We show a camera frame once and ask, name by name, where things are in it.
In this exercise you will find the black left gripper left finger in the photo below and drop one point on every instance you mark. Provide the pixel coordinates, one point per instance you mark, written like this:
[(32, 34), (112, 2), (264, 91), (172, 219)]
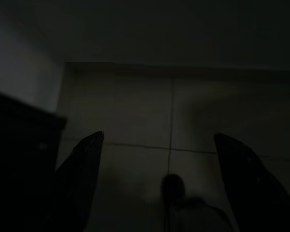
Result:
[(79, 174)]

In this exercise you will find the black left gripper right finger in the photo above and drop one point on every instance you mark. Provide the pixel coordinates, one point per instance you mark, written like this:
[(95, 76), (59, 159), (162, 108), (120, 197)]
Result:
[(246, 183)]

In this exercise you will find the robot leg with black foot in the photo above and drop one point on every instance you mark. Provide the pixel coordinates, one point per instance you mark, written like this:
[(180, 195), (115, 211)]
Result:
[(174, 187)]

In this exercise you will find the black cabinet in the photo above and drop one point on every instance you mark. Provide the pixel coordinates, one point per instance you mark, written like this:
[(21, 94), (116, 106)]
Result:
[(19, 157)]

